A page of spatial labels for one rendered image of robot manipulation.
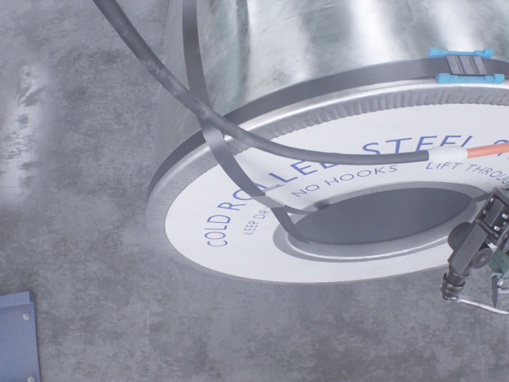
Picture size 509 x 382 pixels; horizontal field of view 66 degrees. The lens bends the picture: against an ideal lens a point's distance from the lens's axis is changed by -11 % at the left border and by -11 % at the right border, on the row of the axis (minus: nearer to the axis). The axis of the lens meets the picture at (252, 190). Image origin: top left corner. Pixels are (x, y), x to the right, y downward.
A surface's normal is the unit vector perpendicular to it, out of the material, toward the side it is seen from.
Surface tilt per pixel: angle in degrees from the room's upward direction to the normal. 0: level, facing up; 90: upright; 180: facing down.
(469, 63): 2
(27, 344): 0
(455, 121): 90
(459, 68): 2
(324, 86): 23
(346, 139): 90
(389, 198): 28
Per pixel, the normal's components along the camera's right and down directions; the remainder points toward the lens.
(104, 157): 0.00, -0.43
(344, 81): -0.34, -0.39
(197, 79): -0.46, -0.06
